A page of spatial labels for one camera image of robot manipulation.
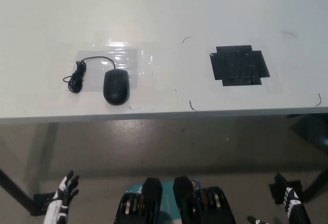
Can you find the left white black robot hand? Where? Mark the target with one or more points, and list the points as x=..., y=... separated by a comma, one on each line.
x=57, y=203

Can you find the black angular object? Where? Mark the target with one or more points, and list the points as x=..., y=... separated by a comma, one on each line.
x=312, y=129

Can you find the black computer mouse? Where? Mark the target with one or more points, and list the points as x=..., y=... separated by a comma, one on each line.
x=116, y=86

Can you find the black table leg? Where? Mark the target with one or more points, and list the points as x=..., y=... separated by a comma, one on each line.
x=15, y=190
x=316, y=185

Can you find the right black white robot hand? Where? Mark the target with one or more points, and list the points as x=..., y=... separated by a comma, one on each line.
x=290, y=203

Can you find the black tape patch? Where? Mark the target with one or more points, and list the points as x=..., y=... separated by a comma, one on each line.
x=239, y=66

